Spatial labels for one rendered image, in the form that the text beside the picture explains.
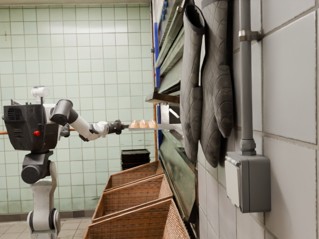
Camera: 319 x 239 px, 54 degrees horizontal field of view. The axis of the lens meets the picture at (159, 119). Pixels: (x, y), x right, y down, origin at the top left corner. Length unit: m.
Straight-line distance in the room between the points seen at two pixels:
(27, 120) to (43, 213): 0.65
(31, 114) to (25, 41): 2.16
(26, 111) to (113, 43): 2.10
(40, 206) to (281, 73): 2.02
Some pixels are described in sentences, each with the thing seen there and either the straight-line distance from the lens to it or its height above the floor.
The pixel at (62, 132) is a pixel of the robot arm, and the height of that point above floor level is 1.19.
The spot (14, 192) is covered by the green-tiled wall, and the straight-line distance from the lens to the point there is 4.28.
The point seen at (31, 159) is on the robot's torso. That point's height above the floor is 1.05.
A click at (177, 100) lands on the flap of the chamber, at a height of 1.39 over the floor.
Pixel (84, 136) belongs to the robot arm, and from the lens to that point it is 2.18.
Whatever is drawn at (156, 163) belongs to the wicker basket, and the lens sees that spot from 2.96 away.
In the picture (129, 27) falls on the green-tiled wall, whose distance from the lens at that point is 3.96.
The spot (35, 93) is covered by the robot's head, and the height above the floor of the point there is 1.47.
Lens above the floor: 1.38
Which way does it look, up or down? 3 degrees down
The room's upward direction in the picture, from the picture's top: 2 degrees counter-clockwise
